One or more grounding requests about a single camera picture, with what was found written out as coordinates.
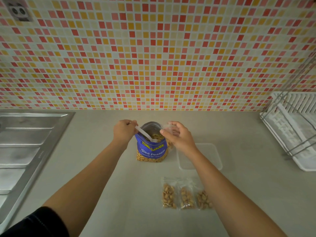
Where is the person's right forearm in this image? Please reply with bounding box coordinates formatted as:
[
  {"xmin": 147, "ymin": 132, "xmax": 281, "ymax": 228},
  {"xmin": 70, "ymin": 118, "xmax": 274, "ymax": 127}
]
[{"xmin": 190, "ymin": 151, "xmax": 288, "ymax": 237}]

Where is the person's left hand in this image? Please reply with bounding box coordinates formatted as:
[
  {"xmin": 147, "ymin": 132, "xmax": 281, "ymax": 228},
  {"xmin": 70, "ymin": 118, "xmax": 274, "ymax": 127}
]
[{"xmin": 112, "ymin": 119, "xmax": 139, "ymax": 148}]

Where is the white wire-framed dish rack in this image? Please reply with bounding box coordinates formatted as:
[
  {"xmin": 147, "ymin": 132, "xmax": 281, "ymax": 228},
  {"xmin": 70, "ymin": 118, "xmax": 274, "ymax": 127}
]
[{"xmin": 259, "ymin": 54, "xmax": 316, "ymax": 172}]

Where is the black shirt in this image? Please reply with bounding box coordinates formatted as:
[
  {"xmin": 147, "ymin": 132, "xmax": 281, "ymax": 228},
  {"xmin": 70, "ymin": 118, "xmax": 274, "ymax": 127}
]
[{"xmin": 0, "ymin": 206, "xmax": 69, "ymax": 237}]

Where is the blue foil peanuts package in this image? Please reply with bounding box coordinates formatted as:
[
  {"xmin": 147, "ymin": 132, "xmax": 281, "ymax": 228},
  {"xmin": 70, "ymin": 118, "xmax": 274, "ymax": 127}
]
[{"xmin": 134, "ymin": 121, "xmax": 171, "ymax": 163}]

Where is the person's right hand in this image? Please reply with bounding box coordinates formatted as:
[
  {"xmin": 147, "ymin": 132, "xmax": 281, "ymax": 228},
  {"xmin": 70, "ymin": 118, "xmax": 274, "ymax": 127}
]
[{"xmin": 160, "ymin": 121, "xmax": 199, "ymax": 161}]

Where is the clear plastic container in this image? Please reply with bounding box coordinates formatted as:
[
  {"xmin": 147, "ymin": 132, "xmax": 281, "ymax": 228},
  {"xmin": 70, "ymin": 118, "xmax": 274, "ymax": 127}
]
[{"xmin": 176, "ymin": 143, "xmax": 223, "ymax": 171}]

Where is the person's left forearm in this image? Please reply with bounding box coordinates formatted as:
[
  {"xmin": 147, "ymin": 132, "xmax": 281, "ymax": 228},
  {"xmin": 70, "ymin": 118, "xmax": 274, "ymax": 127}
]
[{"xmin": 43, "ymin": 142, "xmax": 128, "ymax": 237}]

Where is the small clear plastic bag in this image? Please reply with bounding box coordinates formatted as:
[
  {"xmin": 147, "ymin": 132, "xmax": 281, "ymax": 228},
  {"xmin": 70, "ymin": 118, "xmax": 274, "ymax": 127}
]
[
  {"xmin": 177, "ymin": 179, "xmax": 197, "ymax": 210},
  {"xmin": 161, "ymin": 177, "xmax": 178, "ymax": 210},
  {"xmin": 160, "ymin": 122, "xmax": 181, "ymax": 151},
  {"xmin": 195, "ymin": 182, "xmax": 213, "ymax": 210}
]

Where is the grey wall socket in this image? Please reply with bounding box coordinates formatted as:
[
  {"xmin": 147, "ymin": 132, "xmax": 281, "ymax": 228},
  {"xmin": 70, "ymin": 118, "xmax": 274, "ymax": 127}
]
[{"xmin": 2, "ymin": 0, "xmax": 34, "ymax": 22}]

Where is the white plastic spoon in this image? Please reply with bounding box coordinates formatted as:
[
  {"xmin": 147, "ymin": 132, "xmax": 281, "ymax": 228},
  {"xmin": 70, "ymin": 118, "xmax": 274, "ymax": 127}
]
[{"xmin": 129, "ymin": 122, "xmax": 158, "ymax": 143}]

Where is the stainless steel sink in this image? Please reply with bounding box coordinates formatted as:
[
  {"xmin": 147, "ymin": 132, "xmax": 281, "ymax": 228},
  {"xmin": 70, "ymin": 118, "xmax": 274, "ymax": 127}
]
[{"xmin": 0, "ymin": 111, "xmax": 76, "ymax": 230}]

